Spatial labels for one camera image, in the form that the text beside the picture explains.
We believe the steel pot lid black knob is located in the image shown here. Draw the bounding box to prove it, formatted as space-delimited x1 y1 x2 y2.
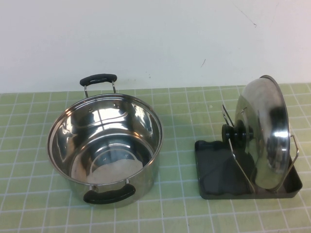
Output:
222 74 292 190

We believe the stainless steel cooking pot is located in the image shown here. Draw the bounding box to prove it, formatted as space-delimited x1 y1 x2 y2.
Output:
47 74 164 209

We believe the green grid pattern mat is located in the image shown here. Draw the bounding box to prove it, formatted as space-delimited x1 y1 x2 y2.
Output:
0 83 311 233

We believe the grey tray wire lid rack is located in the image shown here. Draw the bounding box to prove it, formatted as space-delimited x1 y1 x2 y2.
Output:
194 104 304 200

